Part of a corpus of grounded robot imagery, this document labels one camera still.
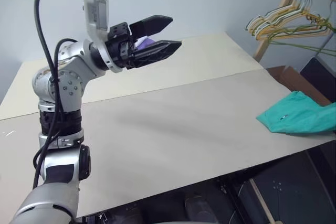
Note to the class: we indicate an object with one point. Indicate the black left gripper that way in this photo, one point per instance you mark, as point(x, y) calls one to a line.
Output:
point(118, 51)

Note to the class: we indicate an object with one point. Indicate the green cloth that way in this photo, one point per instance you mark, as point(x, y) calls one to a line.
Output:
point(296, 116)

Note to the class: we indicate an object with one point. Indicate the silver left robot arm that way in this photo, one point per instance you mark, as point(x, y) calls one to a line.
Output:
point(68, 87)

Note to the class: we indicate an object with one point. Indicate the purple tissue box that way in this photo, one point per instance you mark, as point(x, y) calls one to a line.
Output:
point(147, 42)

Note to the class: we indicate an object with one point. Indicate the bunch of clothes hangers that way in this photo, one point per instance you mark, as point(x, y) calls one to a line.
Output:
point(265, 18)

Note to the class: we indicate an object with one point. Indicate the brown cardboard box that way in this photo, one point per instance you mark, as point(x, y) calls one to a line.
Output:
point(288, 77)

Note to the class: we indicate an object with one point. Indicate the black case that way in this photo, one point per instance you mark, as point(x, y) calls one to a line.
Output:
point(323, 77)

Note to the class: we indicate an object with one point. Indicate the dark rounded foot shape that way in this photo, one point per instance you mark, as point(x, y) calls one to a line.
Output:
point(198, 208)

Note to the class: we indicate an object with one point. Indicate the wooden slat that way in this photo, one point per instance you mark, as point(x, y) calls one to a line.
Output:
point(260, 197)

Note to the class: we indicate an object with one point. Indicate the black screwed base panel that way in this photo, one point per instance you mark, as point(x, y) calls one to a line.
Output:
point(288, 195)

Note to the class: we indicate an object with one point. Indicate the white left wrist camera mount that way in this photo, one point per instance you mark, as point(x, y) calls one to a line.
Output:
point(90, 6)

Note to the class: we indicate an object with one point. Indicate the black metal table frame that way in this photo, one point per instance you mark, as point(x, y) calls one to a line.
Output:
point(225, 184)

